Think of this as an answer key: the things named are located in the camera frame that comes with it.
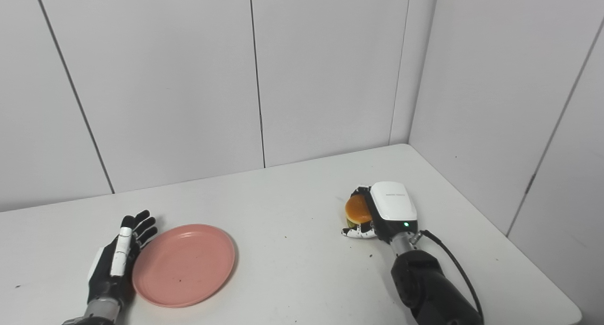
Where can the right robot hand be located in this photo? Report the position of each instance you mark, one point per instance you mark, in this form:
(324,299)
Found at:
(387,209)

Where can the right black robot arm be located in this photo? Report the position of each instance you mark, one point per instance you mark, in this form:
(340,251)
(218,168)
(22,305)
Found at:
(424,282)

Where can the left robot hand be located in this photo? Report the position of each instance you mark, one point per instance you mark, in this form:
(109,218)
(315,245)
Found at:
(118,259)

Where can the pink plate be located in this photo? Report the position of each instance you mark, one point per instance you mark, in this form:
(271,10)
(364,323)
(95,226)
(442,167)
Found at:
(184,265)

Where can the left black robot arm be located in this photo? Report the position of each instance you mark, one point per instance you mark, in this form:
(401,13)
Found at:
(94,312)

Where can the toy hamburger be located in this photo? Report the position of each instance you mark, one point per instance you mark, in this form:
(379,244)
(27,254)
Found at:
(357,211)

